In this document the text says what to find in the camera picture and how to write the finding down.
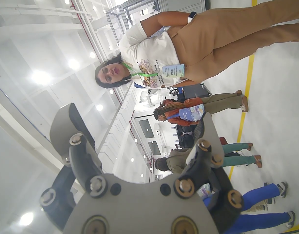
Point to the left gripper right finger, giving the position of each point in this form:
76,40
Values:
203,166

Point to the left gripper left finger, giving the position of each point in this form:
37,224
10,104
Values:
84,161

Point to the person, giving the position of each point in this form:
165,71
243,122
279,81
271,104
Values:
259,193
222,102
177,159
203,40

